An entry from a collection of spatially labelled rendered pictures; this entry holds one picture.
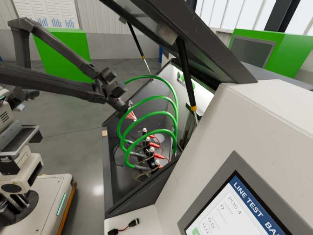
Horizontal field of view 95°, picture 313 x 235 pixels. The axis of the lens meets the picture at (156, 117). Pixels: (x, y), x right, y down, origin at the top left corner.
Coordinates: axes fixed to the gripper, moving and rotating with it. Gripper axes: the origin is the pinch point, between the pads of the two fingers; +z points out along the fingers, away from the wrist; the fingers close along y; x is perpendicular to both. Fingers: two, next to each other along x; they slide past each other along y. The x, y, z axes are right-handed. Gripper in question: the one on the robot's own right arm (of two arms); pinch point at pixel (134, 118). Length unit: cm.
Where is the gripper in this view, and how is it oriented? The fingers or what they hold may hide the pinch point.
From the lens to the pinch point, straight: 80.5
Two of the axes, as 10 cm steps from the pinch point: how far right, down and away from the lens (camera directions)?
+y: 7.5, -5.7, -3.3
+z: 6.5, 5.9, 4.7
